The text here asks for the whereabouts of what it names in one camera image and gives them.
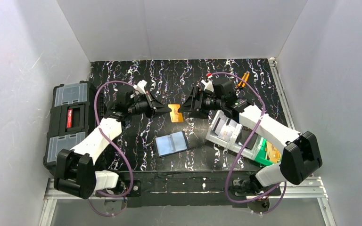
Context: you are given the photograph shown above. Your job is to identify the gold VIP card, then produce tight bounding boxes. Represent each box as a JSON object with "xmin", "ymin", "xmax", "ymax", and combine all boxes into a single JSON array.
[{"xmin": 168, "ymin": 104, "xmax": 184, "ymax": 123}]

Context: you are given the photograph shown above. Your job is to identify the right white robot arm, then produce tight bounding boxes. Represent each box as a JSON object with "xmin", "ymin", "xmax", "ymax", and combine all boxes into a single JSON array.
[{"xmin": 178, "ymin": 79, "xmax": 322, "ymax": 191}]

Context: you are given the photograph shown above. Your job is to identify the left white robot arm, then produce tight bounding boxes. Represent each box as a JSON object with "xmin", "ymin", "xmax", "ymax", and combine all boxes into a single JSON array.
[{"xmin": 54, "ymin": 80, "xmax": 171, "ymax": 199}]

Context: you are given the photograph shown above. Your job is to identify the white cards in left bin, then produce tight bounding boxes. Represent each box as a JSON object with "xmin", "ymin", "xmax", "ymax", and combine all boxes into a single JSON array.
[{"xmin": 212, "ymin": 117, "xmax": 237, "ymax": 134}]

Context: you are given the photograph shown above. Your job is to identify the black cards in middle bin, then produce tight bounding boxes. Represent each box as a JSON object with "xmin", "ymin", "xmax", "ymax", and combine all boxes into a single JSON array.
[{"xmin": 240, "ymin": 129, "xmax": 258, "ymax": 150}]

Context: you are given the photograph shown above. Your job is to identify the gold cards in green bin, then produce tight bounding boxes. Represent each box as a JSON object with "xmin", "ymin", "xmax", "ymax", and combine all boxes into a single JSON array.
[{"xmin": 265, "ymin": 141, "xmax": 282, "ymax": 163}]

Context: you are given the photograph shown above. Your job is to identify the orange black utility knife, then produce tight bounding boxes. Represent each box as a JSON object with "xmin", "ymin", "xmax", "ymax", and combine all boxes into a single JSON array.
[{"xmin": 236, "ymin": 71, "xmax": 250, "ymax": 89}]

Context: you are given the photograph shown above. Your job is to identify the grey bin left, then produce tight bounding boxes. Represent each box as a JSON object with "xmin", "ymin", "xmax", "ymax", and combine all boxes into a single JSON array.
[{"xmin": 206, "ymin": 110, "xmax": 242, "ymax": 150}]

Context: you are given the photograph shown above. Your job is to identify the grey bin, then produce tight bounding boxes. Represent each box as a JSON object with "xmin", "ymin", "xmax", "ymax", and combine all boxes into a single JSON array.
[
  {"xmin": 230, "ymin": 126, "xmax": 266, "ymax": 161},
  {"xmin": 206, "ymin": 110, "xmax": 242, "ymax": 150}
]

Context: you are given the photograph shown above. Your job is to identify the grey bin middle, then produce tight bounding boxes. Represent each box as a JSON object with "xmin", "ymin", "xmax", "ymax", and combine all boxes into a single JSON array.
[{"xmin": 230, "ymin": 126, "xmax": 266, "ymax": 161}]

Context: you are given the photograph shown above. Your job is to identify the black tool box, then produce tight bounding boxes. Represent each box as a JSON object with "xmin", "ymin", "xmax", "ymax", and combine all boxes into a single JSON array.
[{"xmin": 42, "ymin": 81, "xmax": 97, "ymax": 175}]

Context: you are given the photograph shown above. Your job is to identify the green bin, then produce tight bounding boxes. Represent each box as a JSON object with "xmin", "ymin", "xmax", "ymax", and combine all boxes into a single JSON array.
[{"xmin": 254, "ymin": 138, "xmax": 282, "ymax": 166}]

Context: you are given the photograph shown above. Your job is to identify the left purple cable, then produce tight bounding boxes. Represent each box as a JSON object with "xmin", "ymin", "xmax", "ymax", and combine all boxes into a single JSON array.
[{"xmin": 87, "ymin": 81, "xmax": 138, "ymax": 218}]

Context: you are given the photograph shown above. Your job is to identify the purple cable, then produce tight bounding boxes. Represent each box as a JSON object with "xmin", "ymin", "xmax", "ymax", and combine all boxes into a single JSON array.
[
  {"xmin": 87, "ymin": 81, "xmax": 138, "ymax": 218},
  {"xmin": 210, "ymin": 72, "xmax": 287, "ymax": 215}
]

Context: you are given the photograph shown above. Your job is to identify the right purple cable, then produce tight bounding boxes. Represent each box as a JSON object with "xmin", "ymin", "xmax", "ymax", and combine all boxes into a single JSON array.
[{"xmin": 210, "ymin": 72, "xmax": 287, "ymax": 215}]

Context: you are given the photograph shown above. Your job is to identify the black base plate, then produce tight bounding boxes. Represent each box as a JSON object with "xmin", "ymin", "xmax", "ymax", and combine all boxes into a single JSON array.
[{"xmin": 95, "ymin": 170, "xmax": 281, "ymax": 208}]

